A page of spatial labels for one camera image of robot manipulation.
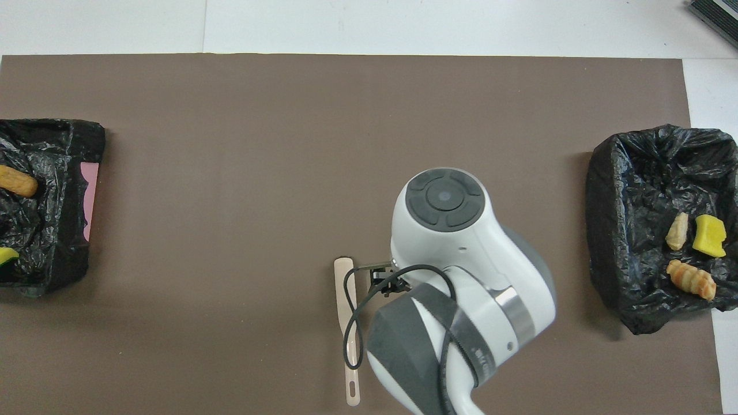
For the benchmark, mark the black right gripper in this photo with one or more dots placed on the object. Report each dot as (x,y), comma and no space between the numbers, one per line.
(389,281)

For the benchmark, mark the beige brush black bristles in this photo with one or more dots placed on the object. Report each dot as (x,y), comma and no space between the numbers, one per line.
(346,300)

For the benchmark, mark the pale bread chunk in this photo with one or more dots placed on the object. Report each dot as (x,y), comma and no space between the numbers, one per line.
(678,231)

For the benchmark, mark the orange striped pastry piece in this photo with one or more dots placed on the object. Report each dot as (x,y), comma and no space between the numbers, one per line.
(692,280)

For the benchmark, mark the yellow sponge block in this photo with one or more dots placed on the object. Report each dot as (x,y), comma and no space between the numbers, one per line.
(709,236)

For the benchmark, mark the yellow wedge sponge piece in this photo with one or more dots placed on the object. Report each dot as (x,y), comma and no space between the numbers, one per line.
(7,255)

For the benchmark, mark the brown bread roll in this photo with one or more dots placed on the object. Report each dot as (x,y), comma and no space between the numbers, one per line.
(17,181)

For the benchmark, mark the black plastic trash bag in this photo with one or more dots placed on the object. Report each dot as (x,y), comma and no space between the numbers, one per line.
(52,230)
(634,230)

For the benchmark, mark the pink plastic bin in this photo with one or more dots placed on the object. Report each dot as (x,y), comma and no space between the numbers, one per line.
(89,190)

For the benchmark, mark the brown table mat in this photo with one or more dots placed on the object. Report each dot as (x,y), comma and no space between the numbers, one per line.
(230,144)

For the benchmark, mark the black ribbed object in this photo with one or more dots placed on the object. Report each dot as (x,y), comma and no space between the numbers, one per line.
(718,17)

